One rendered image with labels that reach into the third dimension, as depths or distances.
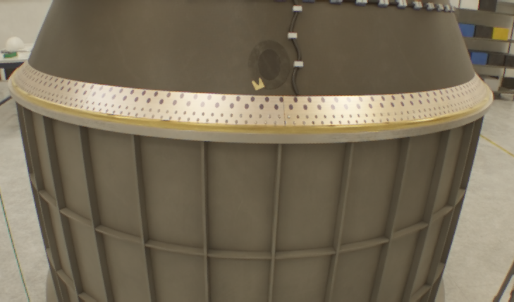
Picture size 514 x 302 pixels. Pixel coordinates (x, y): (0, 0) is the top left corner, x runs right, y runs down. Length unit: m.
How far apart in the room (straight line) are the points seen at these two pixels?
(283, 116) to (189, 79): 0.27
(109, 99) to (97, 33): 0.23
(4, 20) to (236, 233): 6.92
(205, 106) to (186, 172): 0.19
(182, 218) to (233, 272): 0.23
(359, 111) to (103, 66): 0.73
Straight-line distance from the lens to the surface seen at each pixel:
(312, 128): 1.01
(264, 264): 1.23
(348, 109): 1.08
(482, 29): 7.53
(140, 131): 1.05
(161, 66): 1.11
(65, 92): 1.29
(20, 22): 7.60
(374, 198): 1.23
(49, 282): 2.44
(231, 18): 1.11
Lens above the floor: 1.48
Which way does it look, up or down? 22 degrees down
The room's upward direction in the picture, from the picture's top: 2 degrees clockwise
